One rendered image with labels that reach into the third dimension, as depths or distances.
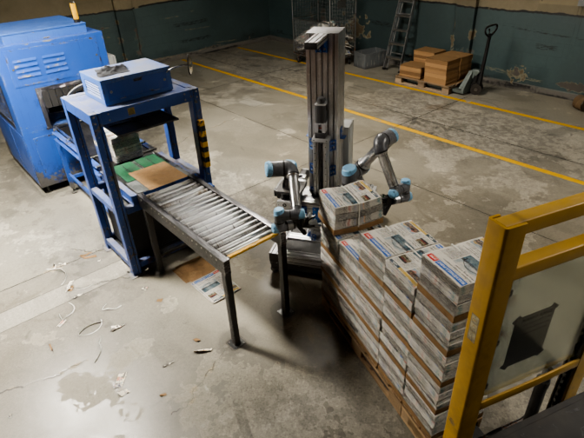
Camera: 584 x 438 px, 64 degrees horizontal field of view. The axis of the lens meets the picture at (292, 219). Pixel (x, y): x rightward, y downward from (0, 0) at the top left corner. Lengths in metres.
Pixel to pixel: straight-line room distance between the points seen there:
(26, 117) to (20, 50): 0.73
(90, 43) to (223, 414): 4.54
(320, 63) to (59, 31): 3.51
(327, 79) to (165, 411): 2.62
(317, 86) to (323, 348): 1.99
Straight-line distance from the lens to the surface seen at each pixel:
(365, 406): 3.37
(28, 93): 6.22
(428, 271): 2.43
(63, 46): 6.24
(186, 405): 3.47
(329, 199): 3.29
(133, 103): 4.06
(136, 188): 4.37
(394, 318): 2.90
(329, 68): 3.71
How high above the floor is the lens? 2.70
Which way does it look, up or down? 32 degrees down
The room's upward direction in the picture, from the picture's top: 3 degrees counter-clockwise
